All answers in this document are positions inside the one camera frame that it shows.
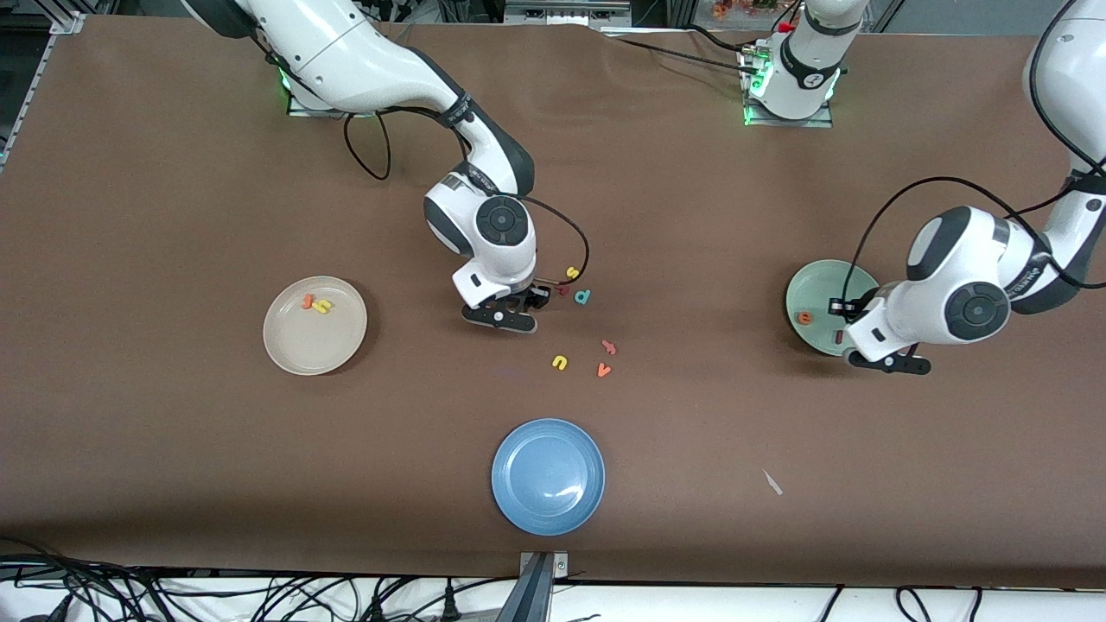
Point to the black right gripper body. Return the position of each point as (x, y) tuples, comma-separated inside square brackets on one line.
[(524, 297)]

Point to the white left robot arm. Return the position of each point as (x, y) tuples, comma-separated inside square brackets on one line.
[(950, 259)]

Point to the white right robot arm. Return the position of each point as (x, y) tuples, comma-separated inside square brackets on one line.
[(363, 60)]

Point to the green plate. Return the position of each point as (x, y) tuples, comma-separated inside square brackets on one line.
[(816, 289)]

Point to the blue plate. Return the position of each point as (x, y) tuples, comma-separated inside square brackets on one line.
[(549, 475)]

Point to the small grey paper scrap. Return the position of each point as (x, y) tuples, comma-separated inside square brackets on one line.
[(772, 482)]

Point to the beige plate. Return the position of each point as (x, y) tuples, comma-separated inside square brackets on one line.
[(315, 341)]

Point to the silver power strip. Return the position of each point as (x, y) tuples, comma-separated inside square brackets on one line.
[(566, 12)]

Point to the brown table cover sheet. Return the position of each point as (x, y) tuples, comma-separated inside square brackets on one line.
[(173, 432)]

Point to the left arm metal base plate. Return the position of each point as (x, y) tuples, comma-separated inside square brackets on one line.
[(812, 123)]

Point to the silver metal bracket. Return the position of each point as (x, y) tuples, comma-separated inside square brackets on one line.
[(562, 566)]

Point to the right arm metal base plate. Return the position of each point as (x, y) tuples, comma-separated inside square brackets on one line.
[(302, 111)]

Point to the aluminium frame profile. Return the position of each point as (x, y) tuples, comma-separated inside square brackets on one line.
[(67, 22)]

